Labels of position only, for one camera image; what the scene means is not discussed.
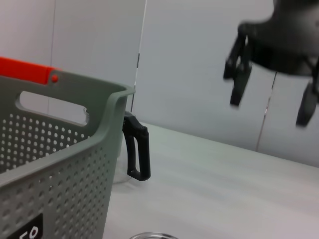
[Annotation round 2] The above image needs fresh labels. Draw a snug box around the glass pitcher black lid handle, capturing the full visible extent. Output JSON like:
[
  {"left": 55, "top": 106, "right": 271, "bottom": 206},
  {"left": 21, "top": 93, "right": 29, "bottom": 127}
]
[{"left": 83, "top": 107, "right": 152, "bottom": 184}]

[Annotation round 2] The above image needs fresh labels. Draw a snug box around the glass teacup black base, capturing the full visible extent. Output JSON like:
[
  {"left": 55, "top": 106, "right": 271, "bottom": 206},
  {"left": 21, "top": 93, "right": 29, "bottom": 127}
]
[{"left": 129, "top": 231, "right": 180, "bottom": 239}]

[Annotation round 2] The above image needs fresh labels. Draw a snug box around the grey-green perforated storage basket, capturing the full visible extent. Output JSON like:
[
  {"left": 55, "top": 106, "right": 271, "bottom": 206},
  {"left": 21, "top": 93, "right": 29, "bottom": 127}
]
[{"left": 0, "top": 72, "right": 137, "bottom": 239}]

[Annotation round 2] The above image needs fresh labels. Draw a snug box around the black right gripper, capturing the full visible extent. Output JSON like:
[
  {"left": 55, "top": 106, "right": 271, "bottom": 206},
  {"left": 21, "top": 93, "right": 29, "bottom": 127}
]
[{"left": 223, "top": 0, "right": 319, "bottom": 127}]

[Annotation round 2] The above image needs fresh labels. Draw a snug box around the orange basket handle grip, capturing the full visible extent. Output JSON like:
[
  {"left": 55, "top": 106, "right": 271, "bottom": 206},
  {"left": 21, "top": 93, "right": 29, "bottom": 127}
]
[{"left": 0, "top": 56, "right": 63, "bottom": 85}]

